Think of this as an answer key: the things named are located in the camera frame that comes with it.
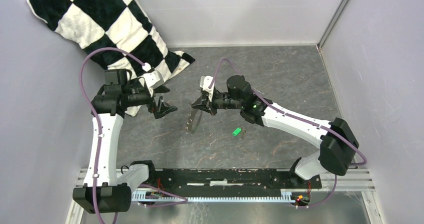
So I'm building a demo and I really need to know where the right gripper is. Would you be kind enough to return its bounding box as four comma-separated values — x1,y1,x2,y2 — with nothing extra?
192,88,243,116

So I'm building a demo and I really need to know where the metal key organizer plate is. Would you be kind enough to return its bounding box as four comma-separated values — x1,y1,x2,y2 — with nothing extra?
185,109,203,134

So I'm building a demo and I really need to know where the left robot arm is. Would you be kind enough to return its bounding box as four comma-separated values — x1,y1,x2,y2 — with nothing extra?
72,69,177,214

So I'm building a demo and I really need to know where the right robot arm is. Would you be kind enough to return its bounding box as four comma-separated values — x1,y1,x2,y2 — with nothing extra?
191,75,359,188

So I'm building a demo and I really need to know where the key with green tag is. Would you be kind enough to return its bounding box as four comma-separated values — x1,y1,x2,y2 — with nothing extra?
232,127,246,140

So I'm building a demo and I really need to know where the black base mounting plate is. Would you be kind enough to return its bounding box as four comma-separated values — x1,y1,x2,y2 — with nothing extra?
144,168,322,197

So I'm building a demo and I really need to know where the black and white checkered pillow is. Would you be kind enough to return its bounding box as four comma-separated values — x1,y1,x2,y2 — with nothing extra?
26,0,196,117

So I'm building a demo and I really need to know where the aluminium corner profile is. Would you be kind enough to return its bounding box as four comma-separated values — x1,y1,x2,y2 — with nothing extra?
316,0,351,52

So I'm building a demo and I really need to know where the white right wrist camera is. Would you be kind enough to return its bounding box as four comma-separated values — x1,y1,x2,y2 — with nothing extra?
199,76,215,101

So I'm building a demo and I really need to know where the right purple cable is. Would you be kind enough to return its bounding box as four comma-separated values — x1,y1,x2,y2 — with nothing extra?
210,58,368,210

